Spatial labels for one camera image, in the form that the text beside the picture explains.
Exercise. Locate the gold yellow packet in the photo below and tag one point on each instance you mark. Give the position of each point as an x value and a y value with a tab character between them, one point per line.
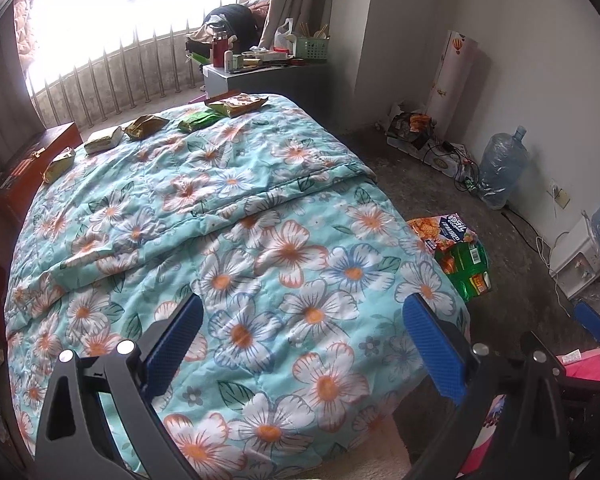
59	164

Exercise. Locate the grey cabinet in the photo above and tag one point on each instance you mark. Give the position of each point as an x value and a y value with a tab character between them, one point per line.
290	82

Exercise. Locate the yellow cracker packet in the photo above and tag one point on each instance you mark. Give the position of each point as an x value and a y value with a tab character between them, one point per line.
237	105

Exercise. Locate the white appliance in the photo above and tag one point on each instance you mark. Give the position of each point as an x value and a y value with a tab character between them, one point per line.
575	265

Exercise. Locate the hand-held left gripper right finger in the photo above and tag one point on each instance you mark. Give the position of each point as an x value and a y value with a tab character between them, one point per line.
435	347

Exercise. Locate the floral blanket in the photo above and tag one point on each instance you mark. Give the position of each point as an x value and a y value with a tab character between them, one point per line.
280	250

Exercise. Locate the red thermos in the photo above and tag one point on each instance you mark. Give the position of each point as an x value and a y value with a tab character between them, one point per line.
221	52

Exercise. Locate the metal window railing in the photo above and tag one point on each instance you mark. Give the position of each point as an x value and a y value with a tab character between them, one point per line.
130	80

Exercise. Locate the green pea packet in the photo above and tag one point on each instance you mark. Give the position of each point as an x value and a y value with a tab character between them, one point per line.
197	121

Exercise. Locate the red cardboard box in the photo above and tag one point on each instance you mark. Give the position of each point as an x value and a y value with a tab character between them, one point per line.
30	160

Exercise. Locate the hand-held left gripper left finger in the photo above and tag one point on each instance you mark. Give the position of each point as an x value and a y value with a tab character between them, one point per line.
172	345

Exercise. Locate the white plastic bag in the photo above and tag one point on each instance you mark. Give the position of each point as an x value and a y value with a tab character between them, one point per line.
284	37

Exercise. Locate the wall socket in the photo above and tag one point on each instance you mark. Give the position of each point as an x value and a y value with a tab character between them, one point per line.
560	195

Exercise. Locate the grey curtain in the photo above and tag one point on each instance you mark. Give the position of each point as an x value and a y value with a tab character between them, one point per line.
330	0
5	85

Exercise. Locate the white power strip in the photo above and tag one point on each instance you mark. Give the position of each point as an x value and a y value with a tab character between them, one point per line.
442	162

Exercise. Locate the orange snack bag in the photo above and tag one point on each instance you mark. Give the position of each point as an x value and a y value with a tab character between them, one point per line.
430	230

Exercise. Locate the black bag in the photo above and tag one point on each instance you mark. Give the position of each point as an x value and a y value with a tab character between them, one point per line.
237	22

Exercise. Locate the green plastic basket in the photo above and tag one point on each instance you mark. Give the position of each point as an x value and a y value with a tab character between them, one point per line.
312	49

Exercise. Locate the brown snack bag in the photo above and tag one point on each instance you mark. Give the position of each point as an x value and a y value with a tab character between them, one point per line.
145	127

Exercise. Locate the dark snack bags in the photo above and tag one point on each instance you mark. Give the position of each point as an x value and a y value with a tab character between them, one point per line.
410	127

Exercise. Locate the gold tissue pack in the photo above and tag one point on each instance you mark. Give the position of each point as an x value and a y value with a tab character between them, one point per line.
102	141

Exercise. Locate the green snack bag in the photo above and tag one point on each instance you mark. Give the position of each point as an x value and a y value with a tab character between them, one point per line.
467	270

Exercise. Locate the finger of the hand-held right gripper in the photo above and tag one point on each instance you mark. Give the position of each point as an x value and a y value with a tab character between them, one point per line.
547	344
592	321

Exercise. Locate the white rolled poster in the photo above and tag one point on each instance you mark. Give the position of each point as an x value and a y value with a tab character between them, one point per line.
450	85

